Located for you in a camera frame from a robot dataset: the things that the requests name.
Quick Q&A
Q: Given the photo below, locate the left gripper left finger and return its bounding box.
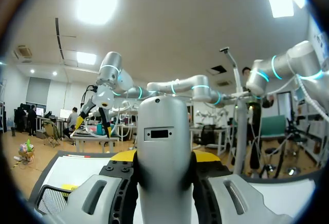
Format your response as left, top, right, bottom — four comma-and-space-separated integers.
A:
51, 150, 141, 224

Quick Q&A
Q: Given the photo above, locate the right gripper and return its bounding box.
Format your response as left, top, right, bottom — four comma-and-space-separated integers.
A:
74, 84, 115, 139

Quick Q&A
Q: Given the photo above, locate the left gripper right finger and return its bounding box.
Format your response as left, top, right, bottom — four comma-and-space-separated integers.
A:
191, 150, 294, 224

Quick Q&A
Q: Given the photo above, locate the yellow eraser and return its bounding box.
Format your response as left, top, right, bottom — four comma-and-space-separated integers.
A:
61, 183, 79, 192

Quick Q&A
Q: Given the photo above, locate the person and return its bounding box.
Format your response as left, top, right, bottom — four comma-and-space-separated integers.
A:
241, 66, 275, 170
27, 106, 38, 136
63, 107, 80, 139

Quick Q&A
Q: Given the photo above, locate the black mesh cup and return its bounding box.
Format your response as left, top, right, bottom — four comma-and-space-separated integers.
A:
35, 184, 78, 216

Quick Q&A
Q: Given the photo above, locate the white cable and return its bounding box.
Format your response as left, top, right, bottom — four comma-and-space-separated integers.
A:
267, 73, 329, 124

